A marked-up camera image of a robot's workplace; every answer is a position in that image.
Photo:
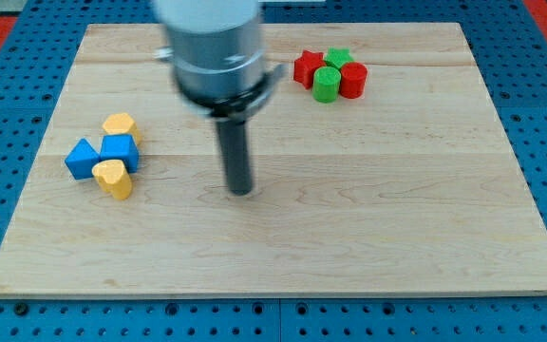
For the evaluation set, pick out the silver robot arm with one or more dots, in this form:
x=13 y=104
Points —
x=217 y=58

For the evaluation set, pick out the blue triangle block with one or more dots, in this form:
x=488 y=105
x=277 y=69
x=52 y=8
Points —
x=81 y=160

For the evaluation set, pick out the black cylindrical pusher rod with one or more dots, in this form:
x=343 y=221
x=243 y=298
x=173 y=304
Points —
x=235 y=156

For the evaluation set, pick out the green star block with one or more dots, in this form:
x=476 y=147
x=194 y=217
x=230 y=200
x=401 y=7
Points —
x=337 y=57

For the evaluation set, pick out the blue cube block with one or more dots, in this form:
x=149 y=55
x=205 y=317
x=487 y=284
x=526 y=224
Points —
x=121 y=147

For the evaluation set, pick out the yellow hexagon block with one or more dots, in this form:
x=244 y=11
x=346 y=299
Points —
x=122 y=123

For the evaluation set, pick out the red cylinder block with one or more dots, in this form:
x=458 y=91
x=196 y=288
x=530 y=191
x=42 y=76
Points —
x=353 y=80

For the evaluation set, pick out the yellow heart block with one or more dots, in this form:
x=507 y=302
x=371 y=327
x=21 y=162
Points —
x=113 y=178

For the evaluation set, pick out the wooden board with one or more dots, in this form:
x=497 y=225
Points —
x=411 y=190

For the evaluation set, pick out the green cylinder block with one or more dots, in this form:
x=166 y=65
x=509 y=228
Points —
x=326 y=82

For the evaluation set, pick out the red star block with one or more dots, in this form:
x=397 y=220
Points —
x=305 y=66

